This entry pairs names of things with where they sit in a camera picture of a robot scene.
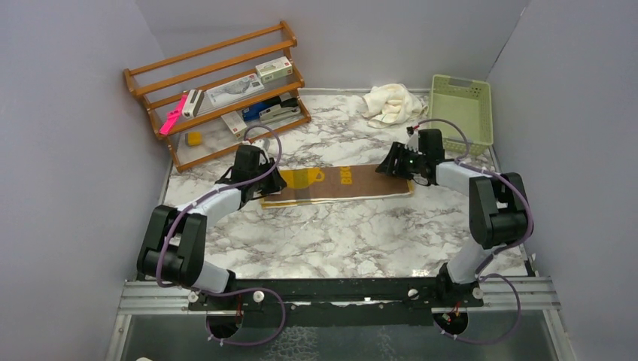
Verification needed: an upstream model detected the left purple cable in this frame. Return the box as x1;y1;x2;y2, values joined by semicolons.
154;125;284;290

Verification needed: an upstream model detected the white silver device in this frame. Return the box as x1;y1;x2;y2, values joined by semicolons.
181;89;205;120

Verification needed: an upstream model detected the grey white stapler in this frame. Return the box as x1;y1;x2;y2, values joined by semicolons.
259;98;301;124

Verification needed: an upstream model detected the orange wooden rack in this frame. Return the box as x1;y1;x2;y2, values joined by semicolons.
123;21;311;172

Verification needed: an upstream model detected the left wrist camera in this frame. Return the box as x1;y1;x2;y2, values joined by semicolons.
252;138;271;164

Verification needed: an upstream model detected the green plastic basket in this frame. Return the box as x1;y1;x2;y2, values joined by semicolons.
427;74;494;156

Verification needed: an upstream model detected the purple cable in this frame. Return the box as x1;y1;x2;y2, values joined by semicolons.
154;125;284;290
406;118;535;346

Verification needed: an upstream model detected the small white red box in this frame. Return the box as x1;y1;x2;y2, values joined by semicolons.
220;111;248;139

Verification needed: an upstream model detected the long white flat box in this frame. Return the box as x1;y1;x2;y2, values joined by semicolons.
205;74;265;108

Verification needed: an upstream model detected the white green box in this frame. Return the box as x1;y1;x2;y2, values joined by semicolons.
255;56;293;83

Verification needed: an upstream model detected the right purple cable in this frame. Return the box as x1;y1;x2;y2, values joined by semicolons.
406;118;535;346

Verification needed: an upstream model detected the pink plastic tool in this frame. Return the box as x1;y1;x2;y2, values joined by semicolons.
159;93;187;136

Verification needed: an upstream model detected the cream white towel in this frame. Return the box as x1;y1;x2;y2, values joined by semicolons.
363;83;428;129

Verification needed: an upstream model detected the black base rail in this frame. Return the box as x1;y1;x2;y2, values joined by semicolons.
188;277;484;328

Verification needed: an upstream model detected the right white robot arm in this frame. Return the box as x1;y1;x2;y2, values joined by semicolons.
376;126;533;306

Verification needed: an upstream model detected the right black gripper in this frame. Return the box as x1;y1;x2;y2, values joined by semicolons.
376;141;427;181

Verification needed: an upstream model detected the blue stapler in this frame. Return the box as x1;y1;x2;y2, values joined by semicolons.
241;99;281;122

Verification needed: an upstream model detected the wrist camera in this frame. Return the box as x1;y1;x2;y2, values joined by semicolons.
252;138;271;164
406;126;419;153

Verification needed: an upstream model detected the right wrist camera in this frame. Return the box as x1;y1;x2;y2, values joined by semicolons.
406;126;419;153

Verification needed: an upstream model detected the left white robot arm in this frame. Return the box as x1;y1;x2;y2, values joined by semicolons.
136;144;287;309

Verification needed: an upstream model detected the yellow sponge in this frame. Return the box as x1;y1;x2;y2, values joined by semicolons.
184;132;203;147

